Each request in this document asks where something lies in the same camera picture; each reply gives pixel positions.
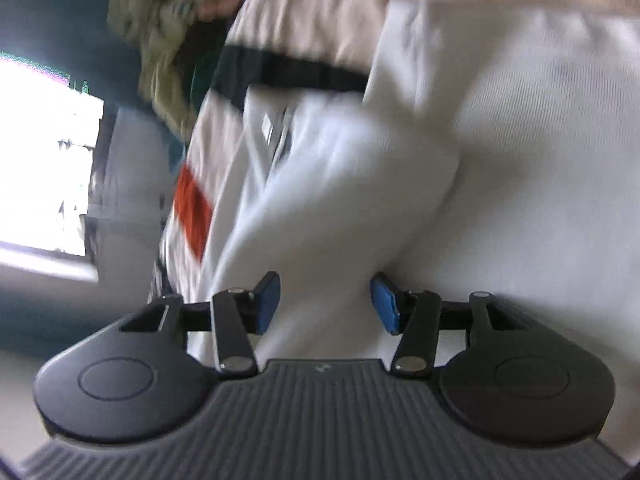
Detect white sweatpants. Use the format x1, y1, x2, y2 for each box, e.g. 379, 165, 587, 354
189, 0, 639, 460

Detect green garment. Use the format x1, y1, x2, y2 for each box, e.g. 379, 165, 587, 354
189, 53, 218, 110

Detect striped bed blanket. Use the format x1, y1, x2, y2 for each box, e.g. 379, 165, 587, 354
150, 0, 639, 297

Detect teal curtain right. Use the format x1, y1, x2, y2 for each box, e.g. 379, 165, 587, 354
1, 0, 150, 110

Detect window with dark frame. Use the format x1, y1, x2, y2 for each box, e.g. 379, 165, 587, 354
1, 52, 104, 257

